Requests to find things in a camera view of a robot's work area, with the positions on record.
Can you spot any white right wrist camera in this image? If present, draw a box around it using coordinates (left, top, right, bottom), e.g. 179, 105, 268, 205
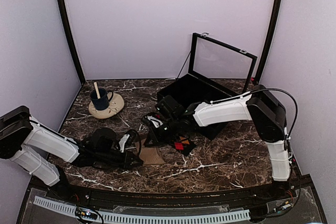
145, 115, 163, 128

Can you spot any white slotted cable duct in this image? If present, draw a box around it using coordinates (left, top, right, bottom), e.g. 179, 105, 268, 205
33, 196, 250, 223

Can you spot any beige ceramic saucer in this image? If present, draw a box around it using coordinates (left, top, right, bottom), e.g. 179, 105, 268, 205
88, 92, 124, 119

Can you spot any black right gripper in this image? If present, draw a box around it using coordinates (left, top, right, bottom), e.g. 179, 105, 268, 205
144, 116, 181, 146

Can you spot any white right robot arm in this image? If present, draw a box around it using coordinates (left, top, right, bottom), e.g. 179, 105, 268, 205
142, 85, 292, 200

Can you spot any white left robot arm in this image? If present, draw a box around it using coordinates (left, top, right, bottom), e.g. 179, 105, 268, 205
1, 105, 143, 201

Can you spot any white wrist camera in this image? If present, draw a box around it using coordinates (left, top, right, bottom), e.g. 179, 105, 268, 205
118, 134, 130, 153
145, 115, 163, 128

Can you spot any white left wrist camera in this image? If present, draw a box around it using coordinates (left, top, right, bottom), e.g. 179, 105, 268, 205
118, 134, 130, 153

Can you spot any black table edge rail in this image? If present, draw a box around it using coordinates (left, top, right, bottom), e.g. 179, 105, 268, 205
49, 178, 300, 209

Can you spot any black argyle sock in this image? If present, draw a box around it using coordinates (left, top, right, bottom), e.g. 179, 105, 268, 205
169, 134, 196, 156

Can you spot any tan brown sock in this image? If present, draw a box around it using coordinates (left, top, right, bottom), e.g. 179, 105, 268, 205
139, 135, 165, 165

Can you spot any black glass-lid display box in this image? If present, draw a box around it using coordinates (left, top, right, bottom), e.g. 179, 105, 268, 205
157, 33, 257, 140

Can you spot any wooden stir stick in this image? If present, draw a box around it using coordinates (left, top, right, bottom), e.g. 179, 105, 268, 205
93, 82, 101, 99

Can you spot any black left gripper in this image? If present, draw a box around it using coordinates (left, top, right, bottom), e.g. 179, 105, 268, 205
95, 149, 143, 170

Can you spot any dark blue mug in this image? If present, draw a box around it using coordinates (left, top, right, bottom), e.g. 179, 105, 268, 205
90, 88, 113, 111

